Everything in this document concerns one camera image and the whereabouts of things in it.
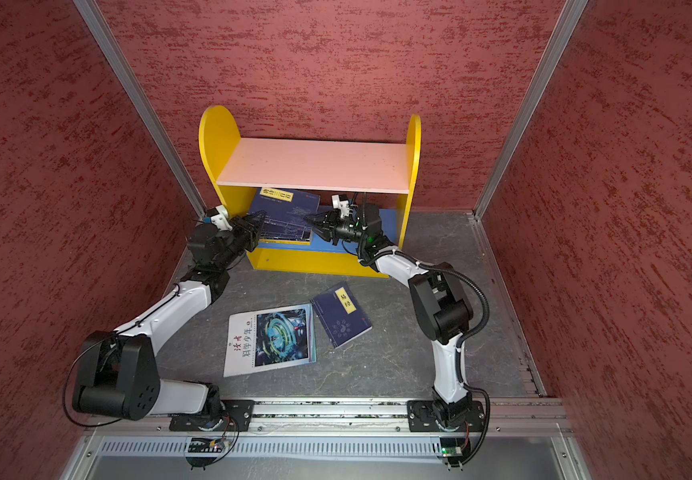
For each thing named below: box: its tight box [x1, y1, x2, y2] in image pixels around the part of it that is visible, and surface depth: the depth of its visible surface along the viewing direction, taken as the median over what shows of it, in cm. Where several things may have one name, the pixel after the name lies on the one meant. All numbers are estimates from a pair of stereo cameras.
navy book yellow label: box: [311, 281, 373, 349], surface depth 94 cm
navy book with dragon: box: [259, 218, 313, 240], surface depth 83 cm
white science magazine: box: [223, 303, 317, 377], surface depth 89 cm
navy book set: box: [249, 188, 321, 240], surface depth 86 cm
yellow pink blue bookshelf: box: [199, 105, 422, 277], surface depth 77 cm
